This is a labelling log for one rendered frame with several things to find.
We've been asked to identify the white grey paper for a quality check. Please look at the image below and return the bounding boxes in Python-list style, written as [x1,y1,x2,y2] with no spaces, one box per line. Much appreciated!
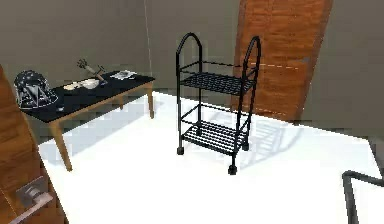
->
[110,70,138,81]

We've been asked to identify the white bowl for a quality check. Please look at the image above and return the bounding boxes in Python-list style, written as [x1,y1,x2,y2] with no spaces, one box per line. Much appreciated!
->
[81,78,100,90]

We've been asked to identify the black-topped wooden table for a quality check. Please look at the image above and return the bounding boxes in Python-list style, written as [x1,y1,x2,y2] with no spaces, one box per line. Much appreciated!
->
[21,70,157,173]

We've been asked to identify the grey branch-shaped sculpture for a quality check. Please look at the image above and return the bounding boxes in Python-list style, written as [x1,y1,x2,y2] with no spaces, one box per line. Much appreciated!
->
[76,58,108,84]

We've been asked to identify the beige flat dish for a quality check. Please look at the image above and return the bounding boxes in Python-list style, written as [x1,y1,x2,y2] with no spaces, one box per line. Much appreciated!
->
[63,82,83,92]

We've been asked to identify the black wire cart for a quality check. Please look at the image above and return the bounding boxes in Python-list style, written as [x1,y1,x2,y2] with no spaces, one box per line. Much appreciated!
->
[175,32,262,176]

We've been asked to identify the brown wooden door with handle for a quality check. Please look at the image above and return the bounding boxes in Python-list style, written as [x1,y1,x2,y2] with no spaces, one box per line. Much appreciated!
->
[0,64,70,224]

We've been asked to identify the grey door handle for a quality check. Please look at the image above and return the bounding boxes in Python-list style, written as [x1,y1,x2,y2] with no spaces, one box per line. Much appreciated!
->
[7,175,54,224]

